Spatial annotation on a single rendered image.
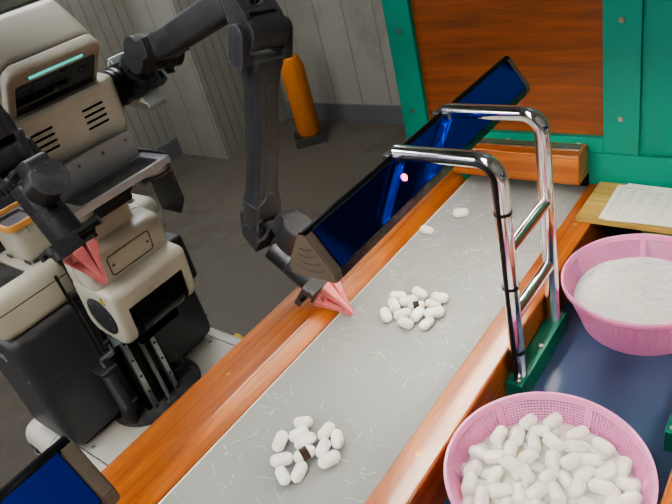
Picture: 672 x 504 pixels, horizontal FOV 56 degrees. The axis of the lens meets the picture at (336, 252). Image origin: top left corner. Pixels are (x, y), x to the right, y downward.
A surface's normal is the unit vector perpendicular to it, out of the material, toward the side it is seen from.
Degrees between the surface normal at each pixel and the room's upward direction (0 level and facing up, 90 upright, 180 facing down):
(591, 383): 0
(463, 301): 0
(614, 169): 90
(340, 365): 0
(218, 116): 90
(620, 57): 90
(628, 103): 90
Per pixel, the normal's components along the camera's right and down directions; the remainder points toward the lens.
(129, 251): 0.80, 0.29
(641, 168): -0.58, 0.55
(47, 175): 0.59, -0.22
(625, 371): -0.23, -0.82
